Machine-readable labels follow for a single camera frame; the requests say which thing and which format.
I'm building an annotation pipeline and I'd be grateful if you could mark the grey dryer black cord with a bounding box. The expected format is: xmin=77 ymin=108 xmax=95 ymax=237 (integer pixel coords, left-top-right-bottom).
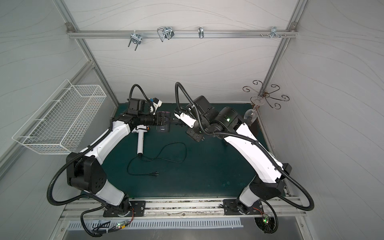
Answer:
xmin=169 ymin=115 xmax=185 ymax=127

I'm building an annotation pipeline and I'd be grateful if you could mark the grey hair dryer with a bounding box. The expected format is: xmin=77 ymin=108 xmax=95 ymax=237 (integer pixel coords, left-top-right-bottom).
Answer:
xmin=156 ymin=112 xmax=184 ymax=133

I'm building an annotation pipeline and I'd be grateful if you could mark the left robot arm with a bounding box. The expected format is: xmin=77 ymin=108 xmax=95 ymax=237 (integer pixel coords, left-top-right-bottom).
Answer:
xmin=47 ymin=96 xmax=171 ymax=217

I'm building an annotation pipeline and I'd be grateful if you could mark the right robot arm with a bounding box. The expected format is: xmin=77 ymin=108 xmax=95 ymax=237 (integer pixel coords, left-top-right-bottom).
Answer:
xmin=175 ymin=82 xmax=315 ymax=215

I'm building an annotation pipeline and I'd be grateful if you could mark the white hair dryer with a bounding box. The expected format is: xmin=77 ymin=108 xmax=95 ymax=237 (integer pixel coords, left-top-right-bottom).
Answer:
xmin=132 ymin=125 xmax=150 ymax=157

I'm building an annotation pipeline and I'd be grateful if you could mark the green table mat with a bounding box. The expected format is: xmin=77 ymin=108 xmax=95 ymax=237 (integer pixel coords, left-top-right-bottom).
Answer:
xmin=78 ymin=102 xmax=286 ymax=199

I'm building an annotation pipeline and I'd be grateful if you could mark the black ornate jewelry stand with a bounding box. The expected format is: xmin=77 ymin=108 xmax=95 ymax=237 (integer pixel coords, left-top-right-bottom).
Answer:
xmin=242 ymin=80 xmax=290 ymax=126

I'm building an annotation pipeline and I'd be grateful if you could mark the metal hook clamp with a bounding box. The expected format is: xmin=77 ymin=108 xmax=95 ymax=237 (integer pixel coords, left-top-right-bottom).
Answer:
xmin=260 ymin=27 xmax=286 ymax=39
xmin=198 ymin=27 xmax=204 ymax=39
xmin=157 ymin=27 xmax=175 ymax=42
xmin=128 ymin=32 xmax=142 ymax=51

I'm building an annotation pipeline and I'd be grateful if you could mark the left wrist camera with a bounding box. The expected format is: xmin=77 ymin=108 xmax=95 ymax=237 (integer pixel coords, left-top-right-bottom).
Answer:
xmin=150 ymin=98 xmax=163 ymax=115

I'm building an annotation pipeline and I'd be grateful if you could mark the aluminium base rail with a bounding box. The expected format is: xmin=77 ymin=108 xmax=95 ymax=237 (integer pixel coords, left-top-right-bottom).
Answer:
xmin=59 ymin=197 xmax=307 ymax=221

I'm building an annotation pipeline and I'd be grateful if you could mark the white wire basket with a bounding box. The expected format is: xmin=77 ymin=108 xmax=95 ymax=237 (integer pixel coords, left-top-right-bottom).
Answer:
xmin=12 ymin=80 xmax=107 ymax=155

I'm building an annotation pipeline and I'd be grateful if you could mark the white slotted cable duct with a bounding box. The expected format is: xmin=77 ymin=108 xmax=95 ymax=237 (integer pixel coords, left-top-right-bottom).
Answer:
xmin=67 ymin=218 xmax=244 ymax=231

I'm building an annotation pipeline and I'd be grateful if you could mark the aluminium top rail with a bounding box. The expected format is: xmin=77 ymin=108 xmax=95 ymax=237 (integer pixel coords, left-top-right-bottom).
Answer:
xmin=67 ymin=29 xmax=299 ymax=39

